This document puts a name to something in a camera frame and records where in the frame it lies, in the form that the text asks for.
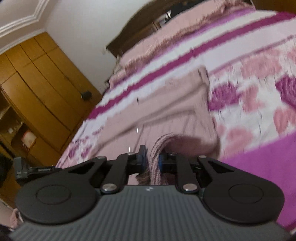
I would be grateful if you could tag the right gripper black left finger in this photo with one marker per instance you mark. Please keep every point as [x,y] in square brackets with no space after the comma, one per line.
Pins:
[123,166]

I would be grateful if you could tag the dark wooden headboard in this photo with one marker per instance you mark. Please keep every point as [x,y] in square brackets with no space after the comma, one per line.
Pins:
[142,24]

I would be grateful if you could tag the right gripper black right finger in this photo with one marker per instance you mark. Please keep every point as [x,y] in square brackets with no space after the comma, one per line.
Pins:
[179,167]

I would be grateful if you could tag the person's left hand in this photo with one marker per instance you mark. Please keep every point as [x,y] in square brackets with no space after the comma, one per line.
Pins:
[15,219]

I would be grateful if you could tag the pink knit cardigan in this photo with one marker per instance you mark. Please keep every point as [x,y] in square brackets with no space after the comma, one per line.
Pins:
[175,118]

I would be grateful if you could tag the pink folded blanket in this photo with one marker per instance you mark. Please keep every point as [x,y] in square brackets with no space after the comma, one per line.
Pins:
[171,32]

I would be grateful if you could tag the floral striped bed sheet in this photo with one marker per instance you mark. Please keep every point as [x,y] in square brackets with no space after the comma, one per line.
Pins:
[249,56]

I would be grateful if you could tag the yellow wooden wardrobe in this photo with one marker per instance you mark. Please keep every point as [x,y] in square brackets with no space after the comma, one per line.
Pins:
[41,104]

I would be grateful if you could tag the black wardrobe knob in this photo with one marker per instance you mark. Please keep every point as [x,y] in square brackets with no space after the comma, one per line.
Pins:
[86,95]

